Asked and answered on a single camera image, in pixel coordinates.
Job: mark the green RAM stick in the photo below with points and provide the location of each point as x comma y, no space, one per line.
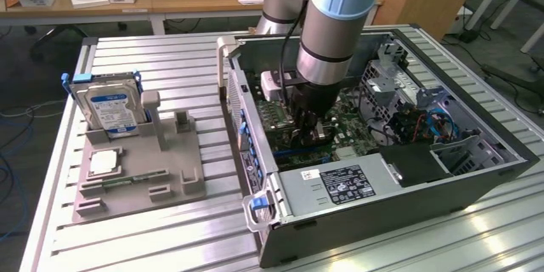
127,180

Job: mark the white table frame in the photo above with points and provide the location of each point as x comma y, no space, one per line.
489,1

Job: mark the silver CPU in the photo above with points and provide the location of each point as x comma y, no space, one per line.
105,162

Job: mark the green graphics card with fan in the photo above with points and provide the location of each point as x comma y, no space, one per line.
325,132

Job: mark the silver power supply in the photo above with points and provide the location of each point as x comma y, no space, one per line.
298,189

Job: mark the black chair base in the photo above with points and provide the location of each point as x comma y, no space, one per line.
47,38

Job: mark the metal drive cage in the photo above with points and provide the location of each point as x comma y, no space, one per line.
383,100

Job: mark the open black PC case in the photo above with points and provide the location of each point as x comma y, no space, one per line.
383,230

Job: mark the black power adapter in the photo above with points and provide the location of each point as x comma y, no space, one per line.
469,36

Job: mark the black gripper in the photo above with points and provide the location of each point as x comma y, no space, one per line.
313,100

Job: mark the silver chipset heatsink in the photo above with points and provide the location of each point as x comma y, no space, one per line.
349,154

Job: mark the blue case latch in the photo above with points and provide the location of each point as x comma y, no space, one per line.
257,204

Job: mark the green motherboard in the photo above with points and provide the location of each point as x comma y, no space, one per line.
353,138

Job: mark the grey parts rack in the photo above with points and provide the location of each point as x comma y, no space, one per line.
170,157

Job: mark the blue expansion slot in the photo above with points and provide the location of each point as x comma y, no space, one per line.
285,152

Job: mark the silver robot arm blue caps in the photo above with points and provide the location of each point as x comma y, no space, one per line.
337,30

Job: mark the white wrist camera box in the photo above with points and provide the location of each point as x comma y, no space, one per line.
273,85

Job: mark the hard disk with blue rails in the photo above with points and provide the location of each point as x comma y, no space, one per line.
106,106

